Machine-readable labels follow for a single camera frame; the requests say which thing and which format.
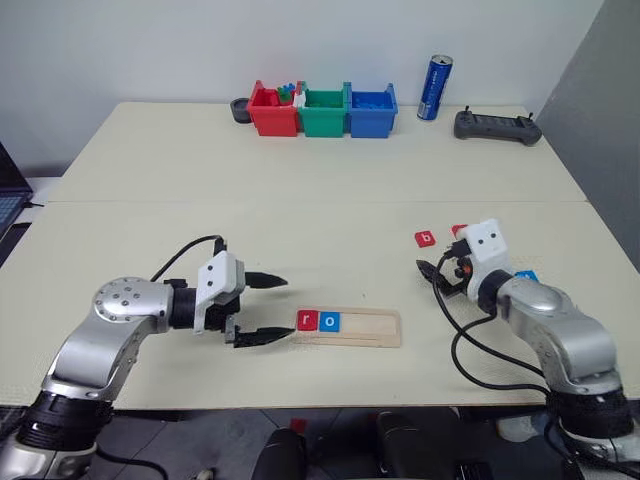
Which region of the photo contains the black flat device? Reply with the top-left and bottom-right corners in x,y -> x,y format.
0,222 -> 32,269

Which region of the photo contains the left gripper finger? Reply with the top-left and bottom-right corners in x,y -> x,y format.
246,272 -> 291,291
233,326 -> 297,350

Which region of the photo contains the dark laptop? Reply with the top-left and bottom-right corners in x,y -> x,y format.
0,141 -> 35,237

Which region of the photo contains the blue plastic bin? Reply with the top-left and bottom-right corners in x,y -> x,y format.
344,81 -> 399,139

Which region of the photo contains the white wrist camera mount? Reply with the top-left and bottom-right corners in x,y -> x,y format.
192,251 -> 247,336
460,217 -> 515,297

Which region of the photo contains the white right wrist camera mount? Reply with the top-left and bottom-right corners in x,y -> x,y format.
460,217 -> 515,297

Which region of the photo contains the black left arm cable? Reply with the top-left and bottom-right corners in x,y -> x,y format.
149,234 -> 230,282

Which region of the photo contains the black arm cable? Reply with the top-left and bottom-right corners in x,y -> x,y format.
431,247 -> 554,396
149,234 -> 230,282

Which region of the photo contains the dark rounded shape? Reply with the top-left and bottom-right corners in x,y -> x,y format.
373,410 -> 434,480
252,427 -> 308,480

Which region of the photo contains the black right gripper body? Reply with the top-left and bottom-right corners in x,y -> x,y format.
438,239 -> 474,291

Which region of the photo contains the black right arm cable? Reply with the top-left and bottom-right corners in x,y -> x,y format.
431,247 -> 554,396

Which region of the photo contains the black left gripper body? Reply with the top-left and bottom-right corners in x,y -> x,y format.
202,259 -> 250,346

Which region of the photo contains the black handheld remote controller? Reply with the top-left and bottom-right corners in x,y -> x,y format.
453,106 -> 544,147

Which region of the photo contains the tall blue drink can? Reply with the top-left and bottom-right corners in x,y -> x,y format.
416,53 -> 455,122

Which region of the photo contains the red plastic bin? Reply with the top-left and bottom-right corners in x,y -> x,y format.
247,79 -> 303,138

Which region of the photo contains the long wooden letter tray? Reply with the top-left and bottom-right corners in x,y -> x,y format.
290,307 -> 403,350

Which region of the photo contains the green plastic bin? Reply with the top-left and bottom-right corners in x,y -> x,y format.
297,80 -> 350,139

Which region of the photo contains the white object under table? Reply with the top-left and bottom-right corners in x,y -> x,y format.
496,416 -> 537,442

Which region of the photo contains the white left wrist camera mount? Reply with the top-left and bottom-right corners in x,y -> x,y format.
192,251 -> 247,336

